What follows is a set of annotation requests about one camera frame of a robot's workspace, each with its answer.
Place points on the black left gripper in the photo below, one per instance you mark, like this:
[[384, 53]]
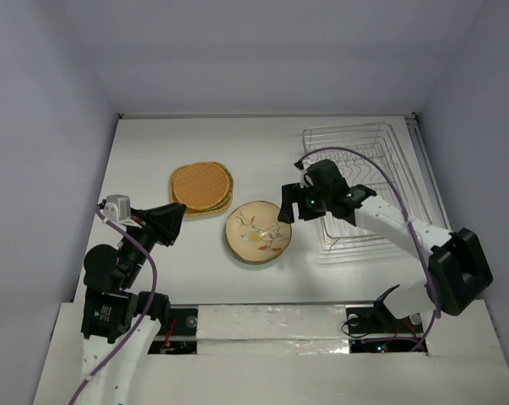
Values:
[[163, 220]]

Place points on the beige ceramic bird plate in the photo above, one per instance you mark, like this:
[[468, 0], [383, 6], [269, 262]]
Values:
[[257, 221]]

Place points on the white foam strip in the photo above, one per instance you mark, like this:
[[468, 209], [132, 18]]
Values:
[[271, 330]]

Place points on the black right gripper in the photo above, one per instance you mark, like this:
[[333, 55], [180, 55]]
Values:
[[303, 202]]

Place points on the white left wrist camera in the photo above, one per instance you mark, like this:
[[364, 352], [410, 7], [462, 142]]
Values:
[[117, 208]]

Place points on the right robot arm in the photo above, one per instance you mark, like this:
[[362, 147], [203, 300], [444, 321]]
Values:
[[454, 263]]

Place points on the small orange woven plate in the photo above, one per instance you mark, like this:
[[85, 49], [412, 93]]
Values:
[[201, 185]]

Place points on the metal wire dish rack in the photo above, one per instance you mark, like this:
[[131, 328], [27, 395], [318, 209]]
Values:
[[368, 156]]

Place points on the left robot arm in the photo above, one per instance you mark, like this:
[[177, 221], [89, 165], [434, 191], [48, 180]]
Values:
[[123, 311]]

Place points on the yellow green woven plate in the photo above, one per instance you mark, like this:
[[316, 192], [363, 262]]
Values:
[[229, 192]]

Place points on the green ceramic flower plate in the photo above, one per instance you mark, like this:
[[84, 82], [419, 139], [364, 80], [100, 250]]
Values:
[[248, 252]]

